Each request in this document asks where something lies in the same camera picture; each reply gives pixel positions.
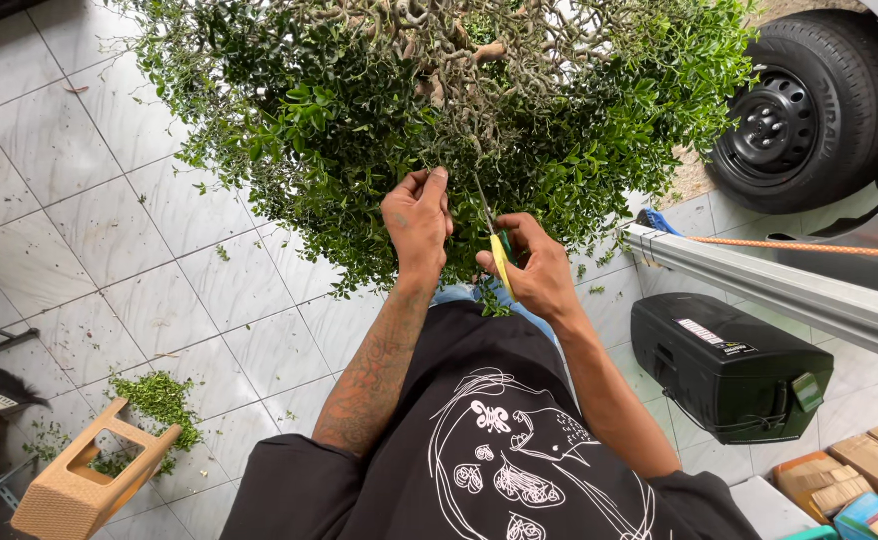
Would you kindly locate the person's right hand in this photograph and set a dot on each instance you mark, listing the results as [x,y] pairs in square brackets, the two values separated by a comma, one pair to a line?
[540,274]

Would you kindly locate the person's left hand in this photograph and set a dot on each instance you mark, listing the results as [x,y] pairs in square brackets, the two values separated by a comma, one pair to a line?
[415,225]

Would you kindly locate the green bonsai shrub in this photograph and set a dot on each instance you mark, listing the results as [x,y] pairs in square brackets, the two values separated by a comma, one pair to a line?
[439,112]

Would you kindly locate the blue jeans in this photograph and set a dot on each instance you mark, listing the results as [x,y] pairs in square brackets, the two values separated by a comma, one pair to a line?
[484,300]

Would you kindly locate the blue brush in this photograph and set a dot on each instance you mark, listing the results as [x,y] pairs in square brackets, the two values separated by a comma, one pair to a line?
[658,222]

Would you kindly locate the black printed t-shirt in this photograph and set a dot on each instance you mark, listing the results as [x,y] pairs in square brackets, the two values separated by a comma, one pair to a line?
[476,450]

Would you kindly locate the black plastic case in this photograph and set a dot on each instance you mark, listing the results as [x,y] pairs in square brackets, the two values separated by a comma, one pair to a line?
[728,367]

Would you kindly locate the black car wheel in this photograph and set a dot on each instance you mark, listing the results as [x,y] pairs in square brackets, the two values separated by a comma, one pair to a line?
[803,112]

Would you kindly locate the pile of green leaf clippings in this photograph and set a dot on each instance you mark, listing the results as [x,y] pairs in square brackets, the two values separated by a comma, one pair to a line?
[150,420]

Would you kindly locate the heap of cardboard boxes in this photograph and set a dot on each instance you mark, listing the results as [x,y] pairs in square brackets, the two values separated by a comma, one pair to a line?
[855,480]

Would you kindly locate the tan plastic stool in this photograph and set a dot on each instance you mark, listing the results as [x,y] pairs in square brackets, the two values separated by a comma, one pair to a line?
[86,480]

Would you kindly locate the grey metal rail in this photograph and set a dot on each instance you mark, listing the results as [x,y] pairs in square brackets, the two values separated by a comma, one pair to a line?
[776,289]

